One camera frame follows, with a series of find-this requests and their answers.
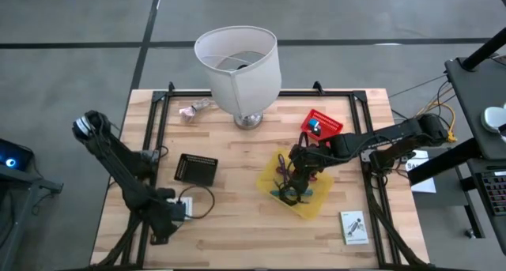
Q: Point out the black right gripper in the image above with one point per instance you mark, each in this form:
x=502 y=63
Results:
x=301 y=172

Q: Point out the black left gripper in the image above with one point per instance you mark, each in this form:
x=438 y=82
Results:
x=164 y=227

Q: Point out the white printed booklet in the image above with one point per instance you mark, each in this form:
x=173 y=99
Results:
x=189 y=202
x=353 y=227

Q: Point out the yellow translucent plastic bin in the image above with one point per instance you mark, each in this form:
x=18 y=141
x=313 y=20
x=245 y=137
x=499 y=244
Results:
x=318 y=202

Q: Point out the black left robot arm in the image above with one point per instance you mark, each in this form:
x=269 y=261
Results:
x=114 y=160

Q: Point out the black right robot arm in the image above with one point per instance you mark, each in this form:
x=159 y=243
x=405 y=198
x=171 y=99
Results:
x=387 y=138

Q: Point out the small blue item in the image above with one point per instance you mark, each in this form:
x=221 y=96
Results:
x=314 y=123

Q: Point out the red plastic basket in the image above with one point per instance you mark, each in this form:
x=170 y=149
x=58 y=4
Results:
x=330 y=125

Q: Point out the table lamp with white shade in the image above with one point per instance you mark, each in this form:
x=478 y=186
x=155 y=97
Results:
x=245 y=81

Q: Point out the white paper sheet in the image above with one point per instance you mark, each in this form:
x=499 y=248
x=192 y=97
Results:
x=425 y=186

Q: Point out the dark metal stand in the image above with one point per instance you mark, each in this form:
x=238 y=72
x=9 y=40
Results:
x=23 y=184

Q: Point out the black device with blue light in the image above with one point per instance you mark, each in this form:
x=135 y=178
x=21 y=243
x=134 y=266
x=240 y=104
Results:
x=12 y=160

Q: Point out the black desk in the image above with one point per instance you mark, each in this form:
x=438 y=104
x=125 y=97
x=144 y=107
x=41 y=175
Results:
x=470 y=97

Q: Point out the black keyboard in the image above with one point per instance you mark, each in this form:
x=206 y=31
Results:
x=496 y=192

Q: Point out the white round object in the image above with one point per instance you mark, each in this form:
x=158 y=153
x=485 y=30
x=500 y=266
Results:
x=492 y=119

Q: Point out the black aluminium table frame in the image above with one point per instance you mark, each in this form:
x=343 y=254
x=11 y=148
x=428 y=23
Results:
x=336 y=94

